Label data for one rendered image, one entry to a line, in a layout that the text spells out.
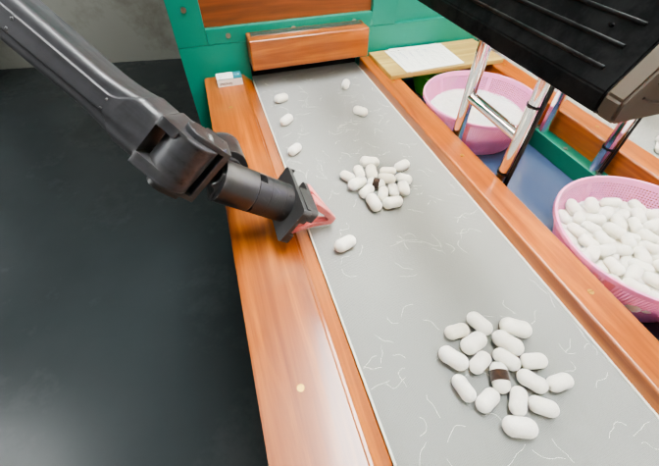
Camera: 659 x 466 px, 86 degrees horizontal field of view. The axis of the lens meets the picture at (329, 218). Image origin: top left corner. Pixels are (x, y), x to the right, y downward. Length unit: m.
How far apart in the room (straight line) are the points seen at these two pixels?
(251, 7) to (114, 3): 2.32
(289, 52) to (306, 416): 0.78
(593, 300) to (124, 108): 0.61
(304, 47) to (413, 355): 0.74
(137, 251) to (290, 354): 1.31
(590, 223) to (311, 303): 0.48
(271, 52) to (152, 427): 1.10
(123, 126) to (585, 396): 0.60
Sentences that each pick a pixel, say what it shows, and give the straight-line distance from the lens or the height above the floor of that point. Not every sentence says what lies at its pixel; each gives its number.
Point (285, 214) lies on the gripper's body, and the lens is 0.50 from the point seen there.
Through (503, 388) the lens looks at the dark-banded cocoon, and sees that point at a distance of 0.48.
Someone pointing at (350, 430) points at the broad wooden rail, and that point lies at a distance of 0.42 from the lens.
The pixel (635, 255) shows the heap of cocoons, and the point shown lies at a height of 0.74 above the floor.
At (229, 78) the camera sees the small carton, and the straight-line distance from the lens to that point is 0.95.
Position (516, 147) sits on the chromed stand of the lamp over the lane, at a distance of 0.67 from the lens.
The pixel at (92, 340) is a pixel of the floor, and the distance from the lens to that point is 1.52.
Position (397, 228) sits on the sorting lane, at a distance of 0.59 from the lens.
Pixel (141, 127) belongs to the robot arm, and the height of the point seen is 0.97.
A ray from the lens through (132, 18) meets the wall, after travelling 3.24.
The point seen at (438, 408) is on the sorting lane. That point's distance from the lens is 0.47.
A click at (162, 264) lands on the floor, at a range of 1.60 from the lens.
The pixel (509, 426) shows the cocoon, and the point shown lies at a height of 0.76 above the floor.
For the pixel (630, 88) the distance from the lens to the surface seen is 0.32.
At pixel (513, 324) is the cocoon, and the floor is 0.76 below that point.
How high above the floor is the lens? 1.18
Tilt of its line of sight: 47 degrees down
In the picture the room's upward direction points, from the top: straight up
